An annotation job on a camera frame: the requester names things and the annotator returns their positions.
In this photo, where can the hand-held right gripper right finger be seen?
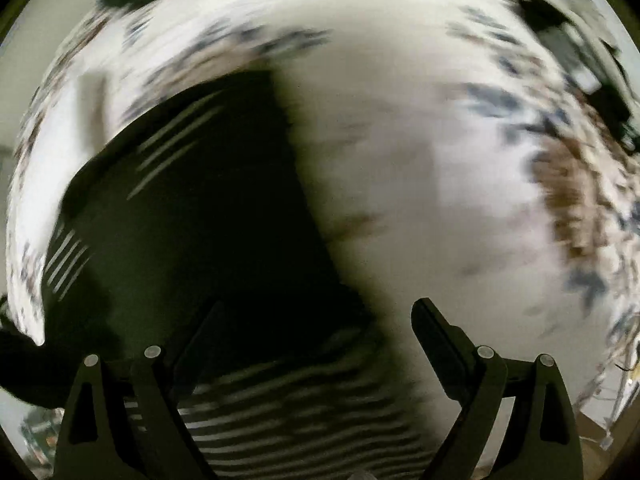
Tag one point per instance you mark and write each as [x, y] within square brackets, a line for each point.
[434, 340]

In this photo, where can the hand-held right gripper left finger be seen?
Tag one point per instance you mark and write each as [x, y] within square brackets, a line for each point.
[197, 345]

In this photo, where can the black garment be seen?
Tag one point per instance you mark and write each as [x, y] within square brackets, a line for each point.
[200, 210]

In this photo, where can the floral printed blanket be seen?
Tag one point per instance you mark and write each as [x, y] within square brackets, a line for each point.
[425, 160]

